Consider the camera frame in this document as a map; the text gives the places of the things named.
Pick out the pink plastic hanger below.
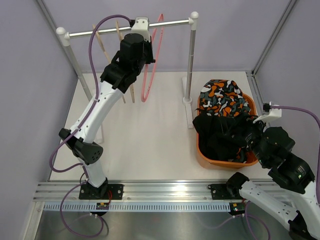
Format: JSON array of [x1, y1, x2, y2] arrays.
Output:
[[140, 27, 164, 103]]

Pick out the black shorts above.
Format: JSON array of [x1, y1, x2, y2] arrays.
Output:
[[192, 112, 255, 163]]

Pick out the beige wooden hanger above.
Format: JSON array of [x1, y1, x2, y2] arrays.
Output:
[[91, 24, 127, 105], [115, 20, 135, 104]]

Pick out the orange camouflage shorts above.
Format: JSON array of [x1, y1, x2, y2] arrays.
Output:
[[197, 79, 252, 117]]

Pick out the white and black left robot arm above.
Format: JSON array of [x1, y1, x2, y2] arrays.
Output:
[[59, 32, 155, 200]]

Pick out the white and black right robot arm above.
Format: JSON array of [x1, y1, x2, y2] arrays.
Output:
[[226, 119, 320, 240]]

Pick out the orange plastic laundry basket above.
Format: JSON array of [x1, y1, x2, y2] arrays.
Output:
[[196, 94, 258, 170]]

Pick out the white and steel clothes rack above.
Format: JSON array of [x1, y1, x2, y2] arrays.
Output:
[[55, 11, 200, 145]]

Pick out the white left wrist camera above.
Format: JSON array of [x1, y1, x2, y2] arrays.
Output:
[[130, 16, 151, 43]]

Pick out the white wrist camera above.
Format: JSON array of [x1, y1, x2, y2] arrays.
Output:
[[130, 16, 151, 43], [253, 101, 282, 124]]

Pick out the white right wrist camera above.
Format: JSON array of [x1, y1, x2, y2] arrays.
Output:
[[253, 101, 282, 124]]

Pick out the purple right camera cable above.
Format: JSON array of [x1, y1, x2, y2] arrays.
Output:
[[271, 105, 320, 206]]

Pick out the purple cable lower right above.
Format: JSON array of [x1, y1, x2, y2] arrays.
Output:
[[194, 201, 271, 240]]

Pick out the white slotted cable duct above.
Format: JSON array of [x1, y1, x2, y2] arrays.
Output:
[[43, 202, 231, 213]]

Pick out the purple cable lower left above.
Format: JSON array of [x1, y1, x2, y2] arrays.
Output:
[[59, 179, 110, 238]]

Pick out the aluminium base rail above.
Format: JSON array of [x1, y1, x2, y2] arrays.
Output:
[[32, 181, 281, 203]]

